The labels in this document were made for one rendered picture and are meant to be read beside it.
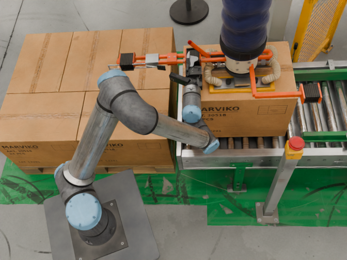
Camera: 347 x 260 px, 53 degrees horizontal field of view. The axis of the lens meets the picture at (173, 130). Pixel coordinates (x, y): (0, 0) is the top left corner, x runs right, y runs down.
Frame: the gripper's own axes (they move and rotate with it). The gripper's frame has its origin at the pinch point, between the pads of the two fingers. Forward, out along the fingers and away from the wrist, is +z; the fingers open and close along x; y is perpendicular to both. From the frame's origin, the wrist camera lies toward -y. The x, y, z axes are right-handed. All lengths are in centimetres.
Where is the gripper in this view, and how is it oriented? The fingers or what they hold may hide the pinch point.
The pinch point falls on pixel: (188, 58)
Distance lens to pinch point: 188.1
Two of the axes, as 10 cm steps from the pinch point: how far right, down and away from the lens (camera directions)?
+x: -1.2, -4.9, -8.6
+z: 0.4, -8.7, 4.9
